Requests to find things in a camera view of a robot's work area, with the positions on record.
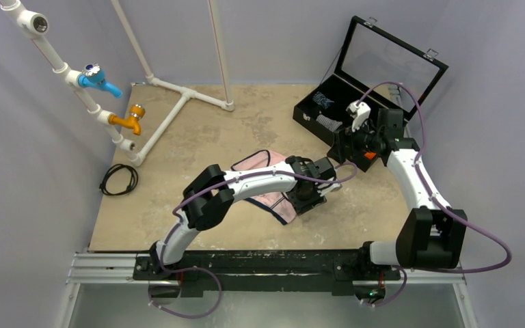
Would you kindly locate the grey striped rolled sock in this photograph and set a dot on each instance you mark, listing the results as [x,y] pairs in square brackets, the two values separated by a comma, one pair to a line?
[330,124]

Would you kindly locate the black box with glass lid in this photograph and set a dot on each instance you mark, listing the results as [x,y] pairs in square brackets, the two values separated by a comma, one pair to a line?
[377,68]

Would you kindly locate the aluminium frame rails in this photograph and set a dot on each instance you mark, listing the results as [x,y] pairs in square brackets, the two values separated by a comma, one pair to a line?
[118,268]

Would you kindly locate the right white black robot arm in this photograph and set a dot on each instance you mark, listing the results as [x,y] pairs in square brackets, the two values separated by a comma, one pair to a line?
[430,238]

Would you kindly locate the orange rolled cloth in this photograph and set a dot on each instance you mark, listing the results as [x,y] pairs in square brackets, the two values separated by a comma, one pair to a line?
[370,155]

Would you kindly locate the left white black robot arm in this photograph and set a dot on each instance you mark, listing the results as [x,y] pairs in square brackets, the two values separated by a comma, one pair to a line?
[207,200]

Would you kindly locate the orange faucet tap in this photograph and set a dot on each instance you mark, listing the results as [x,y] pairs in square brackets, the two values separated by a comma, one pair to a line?
[131,121]

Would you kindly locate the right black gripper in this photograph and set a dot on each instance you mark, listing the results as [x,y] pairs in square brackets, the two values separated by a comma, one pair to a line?
[344,147]

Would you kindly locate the dark patterned rolled sock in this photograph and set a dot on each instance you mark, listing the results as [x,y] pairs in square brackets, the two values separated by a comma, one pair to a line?
[322,100]

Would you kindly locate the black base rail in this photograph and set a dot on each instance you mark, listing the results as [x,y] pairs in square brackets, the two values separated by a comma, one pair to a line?
[340,272]

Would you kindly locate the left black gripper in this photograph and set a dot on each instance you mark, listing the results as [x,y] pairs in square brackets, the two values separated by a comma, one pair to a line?
[300,206]

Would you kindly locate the pink underwear navy trim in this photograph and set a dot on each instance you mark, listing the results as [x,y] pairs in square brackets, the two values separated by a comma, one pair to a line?
[277,204]

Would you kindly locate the blue faucet tap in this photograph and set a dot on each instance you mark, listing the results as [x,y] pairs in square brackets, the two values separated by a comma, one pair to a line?
[93,76]

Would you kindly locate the white PVC pipe frame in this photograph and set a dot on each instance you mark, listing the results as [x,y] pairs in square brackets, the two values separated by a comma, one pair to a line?
[35,25]

